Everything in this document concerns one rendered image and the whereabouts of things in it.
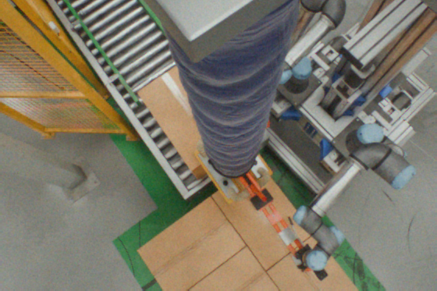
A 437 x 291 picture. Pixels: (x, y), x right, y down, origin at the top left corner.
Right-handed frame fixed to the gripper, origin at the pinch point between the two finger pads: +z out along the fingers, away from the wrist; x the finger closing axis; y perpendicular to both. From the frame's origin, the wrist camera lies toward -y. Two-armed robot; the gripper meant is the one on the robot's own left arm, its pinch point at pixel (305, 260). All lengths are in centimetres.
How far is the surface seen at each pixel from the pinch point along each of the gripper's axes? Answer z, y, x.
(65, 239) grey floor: 121, 101, 139
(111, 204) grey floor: 120, 104, 93
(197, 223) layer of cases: 66, 48, 39
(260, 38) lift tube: -147, 49, 2
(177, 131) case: 25, 96, 17
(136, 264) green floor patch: 120, 52, 99
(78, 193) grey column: 119, 127, 111
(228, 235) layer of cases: 66, 31, 26
